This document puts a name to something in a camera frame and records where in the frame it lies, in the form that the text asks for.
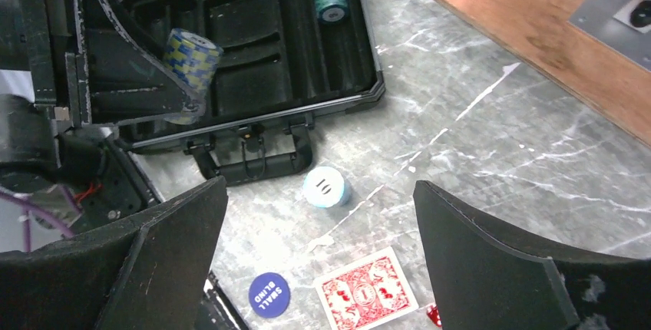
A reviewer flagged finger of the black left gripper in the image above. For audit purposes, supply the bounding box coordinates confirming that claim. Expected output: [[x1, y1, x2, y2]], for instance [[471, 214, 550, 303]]
[[81, 0, 206, 124]]

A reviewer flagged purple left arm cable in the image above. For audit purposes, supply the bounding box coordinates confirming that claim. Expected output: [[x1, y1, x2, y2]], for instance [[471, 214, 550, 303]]
[[0, 185, 78, 255]]

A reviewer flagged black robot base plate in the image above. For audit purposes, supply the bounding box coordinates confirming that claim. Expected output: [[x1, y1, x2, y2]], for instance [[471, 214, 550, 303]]
[[202, 271, 249, 330]]

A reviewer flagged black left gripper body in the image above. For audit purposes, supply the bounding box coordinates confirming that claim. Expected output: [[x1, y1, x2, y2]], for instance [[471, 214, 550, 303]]
[[20, 0, 153, 226]]

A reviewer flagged red playing card deck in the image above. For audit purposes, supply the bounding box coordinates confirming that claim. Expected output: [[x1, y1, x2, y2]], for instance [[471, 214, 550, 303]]
[[313, 246, 418, 330]]

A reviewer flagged wooden base board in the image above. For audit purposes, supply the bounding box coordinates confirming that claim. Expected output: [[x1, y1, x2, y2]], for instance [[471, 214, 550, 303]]
[[435, 0, 650, 144]]

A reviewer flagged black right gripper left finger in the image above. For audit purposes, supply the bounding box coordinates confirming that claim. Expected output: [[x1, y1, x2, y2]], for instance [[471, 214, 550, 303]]
[[1, 177, 228, 329]]

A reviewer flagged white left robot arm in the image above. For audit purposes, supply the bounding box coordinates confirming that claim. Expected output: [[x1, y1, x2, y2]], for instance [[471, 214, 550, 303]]
[[1, 0, 207, 229]]

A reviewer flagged red die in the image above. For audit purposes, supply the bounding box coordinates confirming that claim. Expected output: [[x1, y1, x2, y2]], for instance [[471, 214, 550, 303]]
[[427, 304, 442, 328]]

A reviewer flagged black poker set case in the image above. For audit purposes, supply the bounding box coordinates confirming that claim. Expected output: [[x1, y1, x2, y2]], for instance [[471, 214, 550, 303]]
[[129, 0, 385, 186]]

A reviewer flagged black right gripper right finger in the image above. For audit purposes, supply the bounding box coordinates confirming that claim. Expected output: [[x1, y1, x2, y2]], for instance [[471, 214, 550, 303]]
[[413, 180, 650, 329]]

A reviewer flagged blue small blind button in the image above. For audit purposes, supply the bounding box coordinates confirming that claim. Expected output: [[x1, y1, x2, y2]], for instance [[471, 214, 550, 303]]
[[248, 272, 291, 318]]

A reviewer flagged grey metal stand bracket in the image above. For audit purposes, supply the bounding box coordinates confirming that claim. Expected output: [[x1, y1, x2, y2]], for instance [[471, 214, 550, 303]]
[[569, 0, 650, 71]]

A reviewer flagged blue yellow chip stack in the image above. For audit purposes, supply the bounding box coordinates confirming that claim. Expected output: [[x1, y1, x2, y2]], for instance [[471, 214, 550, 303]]
[[163, 28, 223, 125]]

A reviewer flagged white blue chip stack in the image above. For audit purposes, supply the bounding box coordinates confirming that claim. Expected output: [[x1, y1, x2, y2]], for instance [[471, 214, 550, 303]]
[[302, 166, 351, 209]]

